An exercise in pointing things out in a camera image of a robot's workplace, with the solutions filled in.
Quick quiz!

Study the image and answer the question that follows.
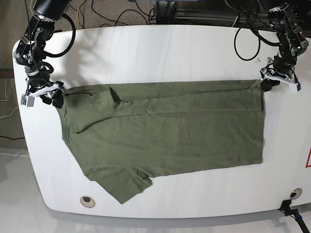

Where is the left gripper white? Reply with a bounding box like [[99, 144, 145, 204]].
[[260, 68, 300, 92]]

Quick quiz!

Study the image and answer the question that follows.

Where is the black clamp with cable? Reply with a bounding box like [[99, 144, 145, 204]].
[[279, 200, 310, 233]]

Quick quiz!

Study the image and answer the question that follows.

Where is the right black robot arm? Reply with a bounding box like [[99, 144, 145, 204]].
[[14, 0, 76, 109]]

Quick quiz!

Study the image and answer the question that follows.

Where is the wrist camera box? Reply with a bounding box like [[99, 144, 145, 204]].
[[21, 95, 35, 107], [290, 83, 301, 93]]

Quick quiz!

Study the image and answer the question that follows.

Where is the aluminium frame base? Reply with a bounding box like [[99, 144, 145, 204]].
[[151, 0, 240, 27]]

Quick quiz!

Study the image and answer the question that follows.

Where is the right table grommet hole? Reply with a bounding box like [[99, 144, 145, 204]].
[[290, 188, 303, 200]]

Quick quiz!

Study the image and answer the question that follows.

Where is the left table grommet hole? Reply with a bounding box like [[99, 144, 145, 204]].
[[80, 196, 96, 208]]

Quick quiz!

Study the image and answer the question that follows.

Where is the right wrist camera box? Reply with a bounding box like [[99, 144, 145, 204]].
[[21, 95, 35, 107]]

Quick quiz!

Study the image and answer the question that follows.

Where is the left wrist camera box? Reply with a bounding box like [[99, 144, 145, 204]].
[[290, 83, 301, 93]]

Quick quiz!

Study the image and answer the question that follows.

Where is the olive green T-shirt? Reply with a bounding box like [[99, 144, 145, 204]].
[[58, 80, 265, 203]]

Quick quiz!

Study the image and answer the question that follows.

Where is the table grommet hole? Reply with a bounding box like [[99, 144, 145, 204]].
[[80, 196, 96, 208], [290, 188, 303, 200]]

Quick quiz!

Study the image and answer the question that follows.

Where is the yellow cable on floor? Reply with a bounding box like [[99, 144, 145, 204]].
[[76, 0, 86, 30]]

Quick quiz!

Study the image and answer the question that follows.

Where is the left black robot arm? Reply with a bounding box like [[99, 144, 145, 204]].
[[225, 0, 311, 93]]

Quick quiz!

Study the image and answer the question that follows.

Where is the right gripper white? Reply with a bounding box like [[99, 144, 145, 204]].
[[26, 82, 64, 108]]

